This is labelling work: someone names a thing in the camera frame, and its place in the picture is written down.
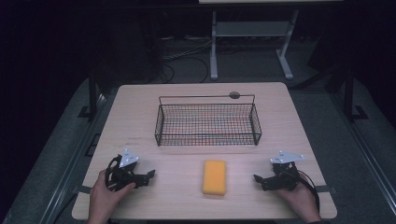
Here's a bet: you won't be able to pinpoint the black floor cables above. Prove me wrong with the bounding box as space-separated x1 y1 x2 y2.
161 36 213 84

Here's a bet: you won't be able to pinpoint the person's right hand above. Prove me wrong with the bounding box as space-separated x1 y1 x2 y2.
275 172 321 218

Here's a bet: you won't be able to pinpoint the yellow sponge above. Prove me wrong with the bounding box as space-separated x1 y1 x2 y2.
202 159 227 197

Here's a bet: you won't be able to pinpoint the person's left hand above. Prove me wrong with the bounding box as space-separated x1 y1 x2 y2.
89 169 137 218

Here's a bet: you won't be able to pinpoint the black upright post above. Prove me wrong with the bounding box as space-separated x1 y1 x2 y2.
78 68 98 119
343 65 369 121

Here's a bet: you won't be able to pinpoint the black wire basket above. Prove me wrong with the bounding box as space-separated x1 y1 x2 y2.
154 93 263 147

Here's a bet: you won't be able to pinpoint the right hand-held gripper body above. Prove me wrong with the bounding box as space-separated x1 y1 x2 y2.
269 150 306 191

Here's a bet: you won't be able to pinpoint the aluminium floor rail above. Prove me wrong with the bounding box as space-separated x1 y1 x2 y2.
330 92 396 216
38 92 108 224

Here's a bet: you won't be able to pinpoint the white metal stand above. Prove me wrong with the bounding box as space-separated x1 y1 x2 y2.
209 8 301 81

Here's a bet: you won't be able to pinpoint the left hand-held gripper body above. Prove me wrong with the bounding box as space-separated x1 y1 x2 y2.
106 148 145 191

